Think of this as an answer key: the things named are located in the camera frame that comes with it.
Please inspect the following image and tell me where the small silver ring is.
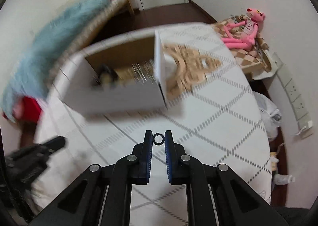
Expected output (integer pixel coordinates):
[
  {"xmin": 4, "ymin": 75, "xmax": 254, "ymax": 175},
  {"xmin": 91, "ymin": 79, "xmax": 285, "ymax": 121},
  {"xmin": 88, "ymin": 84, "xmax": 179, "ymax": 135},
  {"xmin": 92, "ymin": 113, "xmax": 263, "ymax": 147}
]
[{"xmin": 152, "ymin": 133, "xmax": 165, "ymax": 146}]

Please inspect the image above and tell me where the silver chain jewelry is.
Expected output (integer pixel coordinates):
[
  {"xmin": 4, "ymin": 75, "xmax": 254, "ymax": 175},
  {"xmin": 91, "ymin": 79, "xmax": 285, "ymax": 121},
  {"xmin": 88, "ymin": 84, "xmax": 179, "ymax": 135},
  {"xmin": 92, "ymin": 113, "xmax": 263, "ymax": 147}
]
[{"xmin": 132, "ymin": 60, "xmax": 155, "ymax": 83}]

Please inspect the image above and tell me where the black bracelet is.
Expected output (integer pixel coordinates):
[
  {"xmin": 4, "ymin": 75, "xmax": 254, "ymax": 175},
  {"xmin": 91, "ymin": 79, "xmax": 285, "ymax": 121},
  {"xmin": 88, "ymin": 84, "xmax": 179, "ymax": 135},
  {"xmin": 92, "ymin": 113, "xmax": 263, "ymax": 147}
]
[{"xmin": 92, "ymin": 64, "xmax": 120, "ymax": 90}]

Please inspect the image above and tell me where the red cloth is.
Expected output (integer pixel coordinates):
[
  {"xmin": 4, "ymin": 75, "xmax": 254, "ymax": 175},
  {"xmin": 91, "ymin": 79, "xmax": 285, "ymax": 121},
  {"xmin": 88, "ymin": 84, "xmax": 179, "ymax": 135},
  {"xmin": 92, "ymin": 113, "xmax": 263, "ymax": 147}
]
[{"xmin": 1, "ymin": 96, "xmax": 42, "ymax": 124}]

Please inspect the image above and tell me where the white patterned tablecloth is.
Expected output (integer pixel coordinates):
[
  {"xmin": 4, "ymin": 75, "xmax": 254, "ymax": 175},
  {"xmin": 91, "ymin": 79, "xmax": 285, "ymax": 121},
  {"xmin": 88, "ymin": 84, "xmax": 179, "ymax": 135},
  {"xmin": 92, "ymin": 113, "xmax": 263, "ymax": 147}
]
[{"xmin": 32, "ymin": 22, "xmax": 273, "ymax": 226}]

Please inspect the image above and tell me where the white cardboard box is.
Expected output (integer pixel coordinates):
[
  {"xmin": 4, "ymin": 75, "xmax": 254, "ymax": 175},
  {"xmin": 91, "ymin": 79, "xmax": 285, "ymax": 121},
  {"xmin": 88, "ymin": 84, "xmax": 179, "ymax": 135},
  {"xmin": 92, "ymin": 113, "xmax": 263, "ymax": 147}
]
[{"xmin": 59, "ymin": 31, "xmax": 167, "ymax": 117}]

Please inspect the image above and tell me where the light blue blanket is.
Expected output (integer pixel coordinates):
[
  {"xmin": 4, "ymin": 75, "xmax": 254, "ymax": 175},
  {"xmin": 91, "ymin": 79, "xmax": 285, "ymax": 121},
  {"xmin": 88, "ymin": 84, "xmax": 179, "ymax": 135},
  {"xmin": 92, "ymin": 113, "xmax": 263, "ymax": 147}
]
[{"xmin": 1, "ymin": 0, "xmax": 129, "ymax": 122}]

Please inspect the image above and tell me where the small cardboard box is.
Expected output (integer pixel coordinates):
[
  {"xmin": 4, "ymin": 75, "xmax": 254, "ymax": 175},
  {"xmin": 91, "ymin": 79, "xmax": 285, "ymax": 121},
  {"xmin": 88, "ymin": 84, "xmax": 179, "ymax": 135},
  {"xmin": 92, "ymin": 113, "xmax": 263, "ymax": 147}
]
[{"xmin": 270, "ymin": 152, "xmax": 279, "ymax": 172}]

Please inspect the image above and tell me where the white plastic bag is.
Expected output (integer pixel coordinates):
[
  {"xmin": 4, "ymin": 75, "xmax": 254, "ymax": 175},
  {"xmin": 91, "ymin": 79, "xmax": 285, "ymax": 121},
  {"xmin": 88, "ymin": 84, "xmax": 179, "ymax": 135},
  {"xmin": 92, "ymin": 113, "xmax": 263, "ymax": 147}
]
[{"xmin": 253, "ymin": 91, "xmax": 282, "ymax": 142}]

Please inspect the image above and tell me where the bed mattress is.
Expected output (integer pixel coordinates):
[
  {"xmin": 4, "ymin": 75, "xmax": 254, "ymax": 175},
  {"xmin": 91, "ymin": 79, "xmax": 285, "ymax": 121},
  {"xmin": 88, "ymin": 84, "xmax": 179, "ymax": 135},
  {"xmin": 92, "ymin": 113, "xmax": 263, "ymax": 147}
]
[{"xmin": 46, "ymin": 0, "xmax": 134, "ymax": 88}]

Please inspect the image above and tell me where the white power strip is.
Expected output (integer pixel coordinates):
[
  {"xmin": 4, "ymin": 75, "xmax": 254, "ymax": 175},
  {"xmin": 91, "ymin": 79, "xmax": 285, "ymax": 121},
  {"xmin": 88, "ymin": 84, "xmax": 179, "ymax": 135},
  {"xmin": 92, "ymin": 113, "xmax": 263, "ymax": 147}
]
[{"xmin": 271, "ymin": 52, "xmax": 313, "ymax": 139}]

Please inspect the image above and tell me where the pink panther plush toy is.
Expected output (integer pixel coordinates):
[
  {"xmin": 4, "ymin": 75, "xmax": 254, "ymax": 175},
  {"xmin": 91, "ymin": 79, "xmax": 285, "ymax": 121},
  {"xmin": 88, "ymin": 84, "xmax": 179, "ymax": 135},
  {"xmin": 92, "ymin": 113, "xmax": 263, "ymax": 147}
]
[{"xmin": 222, "ymin": 8, "xmax": 266, "ymax": 51}]

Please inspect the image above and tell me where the white charger with cable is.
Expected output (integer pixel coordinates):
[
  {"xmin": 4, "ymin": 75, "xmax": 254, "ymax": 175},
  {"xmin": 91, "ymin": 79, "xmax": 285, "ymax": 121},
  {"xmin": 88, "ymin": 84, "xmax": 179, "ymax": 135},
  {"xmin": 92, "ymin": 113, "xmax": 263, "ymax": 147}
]
[{"xmin": 270, "ymin": 128, "xmax": 295, "ymax": 187}]

